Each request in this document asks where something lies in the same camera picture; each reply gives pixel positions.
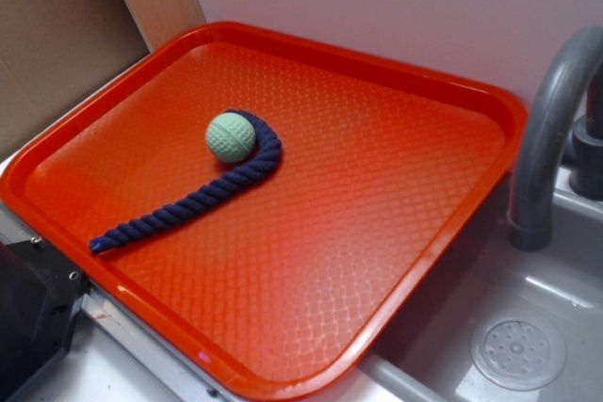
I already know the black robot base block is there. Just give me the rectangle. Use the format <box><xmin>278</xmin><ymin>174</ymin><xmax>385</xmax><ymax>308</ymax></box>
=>
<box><xmin>1</xmin><ymin>237</ymin><xmax>87</xmax><ymax>401</ymax></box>

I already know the green dimpled ball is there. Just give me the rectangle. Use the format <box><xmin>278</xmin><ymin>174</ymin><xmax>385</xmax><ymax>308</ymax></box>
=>
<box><xmin>205</xmin><ymin>112</ymin><xmax>256</xmax><ymax>164</ymax></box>

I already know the orange plastic tray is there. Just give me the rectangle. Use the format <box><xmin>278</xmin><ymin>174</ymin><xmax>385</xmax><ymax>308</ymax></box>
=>
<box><xmin>1</xmin><ymin>23</ymin><xmax>527</xmax><ymax>401</ymax></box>

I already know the grey plastic sink basin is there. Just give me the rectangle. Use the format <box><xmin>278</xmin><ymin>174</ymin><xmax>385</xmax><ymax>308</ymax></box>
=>
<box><xmin>361</xmin><ymin>182</ymin><xmax>602</xmax><ymax>401</ymax></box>

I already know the round grey sink drain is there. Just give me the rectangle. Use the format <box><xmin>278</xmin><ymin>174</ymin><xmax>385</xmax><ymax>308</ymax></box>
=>
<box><xmin>470</xmin><ymin>310</ymin><xmax>566</xmax><ymax>392</ymax></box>

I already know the grey curved faucet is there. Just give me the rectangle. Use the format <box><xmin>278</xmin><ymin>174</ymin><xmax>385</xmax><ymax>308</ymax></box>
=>
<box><xmin>508</xmin><ymin>25</ymin><xmax>602</xmax><ymax>251</ymax></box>

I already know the brown cardboard panel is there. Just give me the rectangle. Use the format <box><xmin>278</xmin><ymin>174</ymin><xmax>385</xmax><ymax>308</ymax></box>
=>
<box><xmin>1</xmin><ymin>0</ymin><xmax>148</xmax><ymax>158</ymax></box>

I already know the dark blue twisted rope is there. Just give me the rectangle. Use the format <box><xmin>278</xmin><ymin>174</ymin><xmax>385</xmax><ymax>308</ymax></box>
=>
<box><xmin>89</xmin><ymin>108</ymin><xmax>284</xmax><ymax>256</ymax></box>

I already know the dark faucet handle post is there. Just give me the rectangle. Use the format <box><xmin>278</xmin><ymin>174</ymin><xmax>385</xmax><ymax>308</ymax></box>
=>
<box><xmin>569</xmin><ymin>68</ymin><xmax>602</xmax><ymax>201</ymax></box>

